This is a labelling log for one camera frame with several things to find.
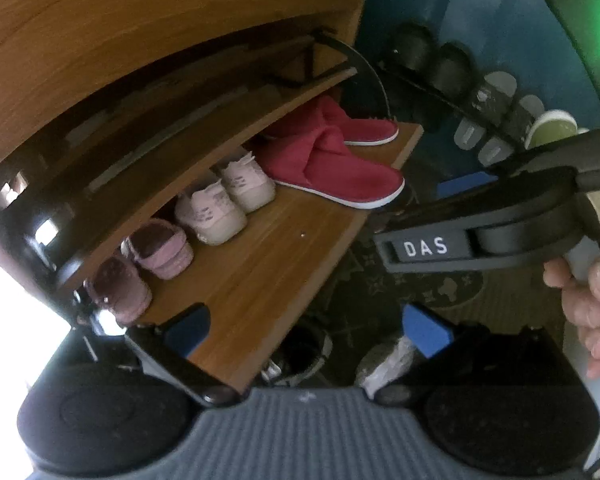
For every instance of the white pink lace-up sneaker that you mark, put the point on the white pink lace-up sneaker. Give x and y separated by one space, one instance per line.
210 215
250 187

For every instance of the pink padded winter shoe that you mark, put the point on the pink padded winter shoe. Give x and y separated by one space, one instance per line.
160 250
120 290

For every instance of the black and white shoe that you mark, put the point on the black and white shoe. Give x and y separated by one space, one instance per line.
300 355

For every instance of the patterned brown door mat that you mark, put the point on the patterned brown door mat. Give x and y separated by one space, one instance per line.
430 290

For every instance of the black door shoe rack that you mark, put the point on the black door shoe rack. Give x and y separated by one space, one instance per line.
405 77

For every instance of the red fleece slipper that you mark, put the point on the red fleece slipper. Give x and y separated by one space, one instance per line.
340 180
365 132

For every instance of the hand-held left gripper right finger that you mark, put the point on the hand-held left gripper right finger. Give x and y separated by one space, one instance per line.
425 330

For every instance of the black metal cabinet bracket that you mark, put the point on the black metal cabinet bracket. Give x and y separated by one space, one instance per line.
352 55

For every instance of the grey slide slipper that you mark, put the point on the grey slide slipper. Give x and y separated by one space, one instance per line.
495 85
530 107

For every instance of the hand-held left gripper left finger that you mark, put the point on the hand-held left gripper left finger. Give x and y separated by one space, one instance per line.
187 330

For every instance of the wooden shoe cabinet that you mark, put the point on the wooden shoe cabinet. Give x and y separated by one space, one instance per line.
260 285

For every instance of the crumpled whitish thing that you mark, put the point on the crumpled whitish thing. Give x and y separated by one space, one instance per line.
385 365

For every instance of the green flower-shaped slipper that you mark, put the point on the green flower-shaped slipper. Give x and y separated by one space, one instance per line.
550 130

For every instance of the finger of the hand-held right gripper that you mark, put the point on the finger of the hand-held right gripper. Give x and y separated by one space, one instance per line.
425 249
467 185

